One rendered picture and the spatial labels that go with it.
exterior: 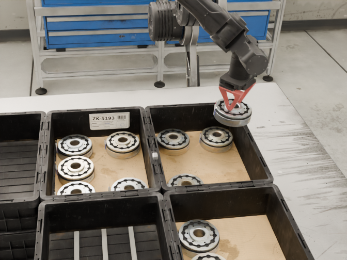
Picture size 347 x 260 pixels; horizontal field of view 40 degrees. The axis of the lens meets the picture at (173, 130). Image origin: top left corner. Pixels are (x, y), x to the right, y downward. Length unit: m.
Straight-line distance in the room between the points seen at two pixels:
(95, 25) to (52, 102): 1.32
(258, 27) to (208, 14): 2.35
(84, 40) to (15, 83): 0.64
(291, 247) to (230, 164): 0.38
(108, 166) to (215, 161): 0.32
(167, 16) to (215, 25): 1.02
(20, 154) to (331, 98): 2.56
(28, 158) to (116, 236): 0.42
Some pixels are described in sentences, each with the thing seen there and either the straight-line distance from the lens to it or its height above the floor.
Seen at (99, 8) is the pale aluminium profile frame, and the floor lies 0.60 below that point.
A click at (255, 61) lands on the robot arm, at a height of 1.23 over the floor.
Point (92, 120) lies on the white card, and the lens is 1.53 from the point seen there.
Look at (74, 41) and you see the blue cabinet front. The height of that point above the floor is 0.37.
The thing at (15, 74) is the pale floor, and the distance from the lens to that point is 3.73.
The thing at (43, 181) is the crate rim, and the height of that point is 0.93.
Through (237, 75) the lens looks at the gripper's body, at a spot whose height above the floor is 1.15.
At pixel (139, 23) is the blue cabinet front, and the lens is 3.28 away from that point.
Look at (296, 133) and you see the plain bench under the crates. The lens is 1.91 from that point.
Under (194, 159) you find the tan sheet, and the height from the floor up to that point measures 0.83.
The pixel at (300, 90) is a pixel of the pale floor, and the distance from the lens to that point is 3.66.
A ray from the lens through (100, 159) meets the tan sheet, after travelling 1.48.
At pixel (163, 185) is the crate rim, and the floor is 0.93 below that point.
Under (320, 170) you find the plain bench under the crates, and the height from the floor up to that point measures 0.70.
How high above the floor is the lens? 1.75
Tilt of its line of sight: 35 degrees down
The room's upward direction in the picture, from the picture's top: 3 degrees clockwise
